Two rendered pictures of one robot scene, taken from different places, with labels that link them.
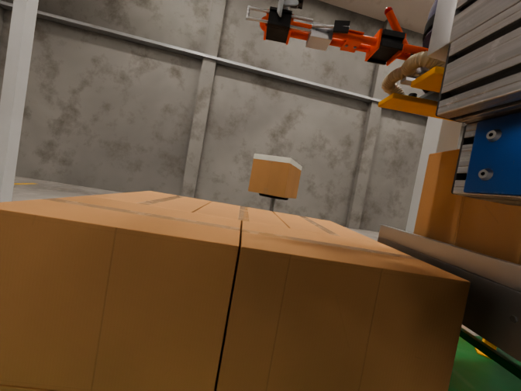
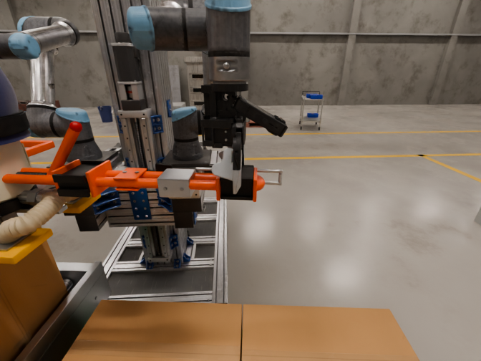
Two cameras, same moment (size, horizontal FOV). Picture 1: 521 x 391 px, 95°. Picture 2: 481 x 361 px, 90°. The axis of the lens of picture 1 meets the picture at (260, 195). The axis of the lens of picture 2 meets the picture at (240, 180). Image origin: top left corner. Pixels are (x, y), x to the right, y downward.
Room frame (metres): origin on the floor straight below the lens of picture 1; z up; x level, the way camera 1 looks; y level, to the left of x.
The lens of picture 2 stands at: (1.25, 0.10, 1.42)
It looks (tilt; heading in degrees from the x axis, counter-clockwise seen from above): 24 degrees down; 186
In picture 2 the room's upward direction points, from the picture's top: straight up
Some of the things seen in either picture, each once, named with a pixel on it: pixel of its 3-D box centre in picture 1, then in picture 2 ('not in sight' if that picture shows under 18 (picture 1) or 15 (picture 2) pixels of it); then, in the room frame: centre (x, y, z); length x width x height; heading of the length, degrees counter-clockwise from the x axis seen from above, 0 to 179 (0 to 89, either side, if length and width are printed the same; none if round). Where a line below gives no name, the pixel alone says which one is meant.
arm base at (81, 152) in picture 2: not in sight; (81, 147); (0.24, -0.78, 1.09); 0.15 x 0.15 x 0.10
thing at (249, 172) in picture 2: (277, 27); (237, 183); (0.78, 0.04, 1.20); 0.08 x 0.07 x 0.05; 93
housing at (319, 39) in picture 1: (319, 36); (177, 183); (0.78, -0.10, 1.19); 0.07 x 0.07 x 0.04; 3
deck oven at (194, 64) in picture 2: not in sight; (210, 89); (-6.90, -1.77, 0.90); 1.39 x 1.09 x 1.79; 99
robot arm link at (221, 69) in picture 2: not in sight; (229, 71); (0.77, 0.02, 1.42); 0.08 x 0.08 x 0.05
